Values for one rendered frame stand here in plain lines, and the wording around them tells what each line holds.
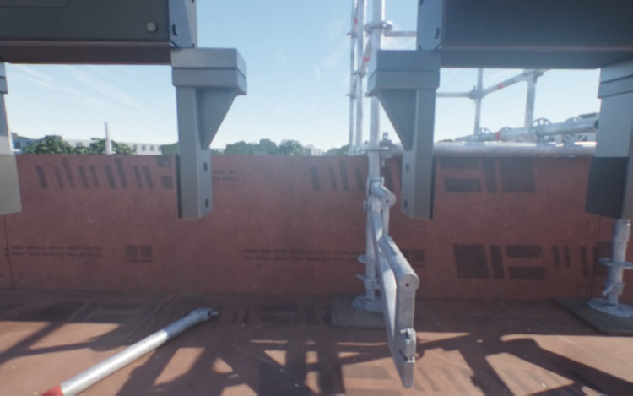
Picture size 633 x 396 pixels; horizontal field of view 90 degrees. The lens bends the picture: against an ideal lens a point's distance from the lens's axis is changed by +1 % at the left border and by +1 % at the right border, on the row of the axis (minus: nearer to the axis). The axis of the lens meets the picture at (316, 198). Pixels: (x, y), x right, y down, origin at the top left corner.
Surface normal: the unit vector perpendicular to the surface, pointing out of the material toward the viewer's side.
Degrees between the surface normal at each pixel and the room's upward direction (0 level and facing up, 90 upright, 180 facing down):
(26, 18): 90
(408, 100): 90
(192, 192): 90
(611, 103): 90
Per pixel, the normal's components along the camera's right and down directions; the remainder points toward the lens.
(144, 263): -0.04, 0.13
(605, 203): -1.00, 0.00
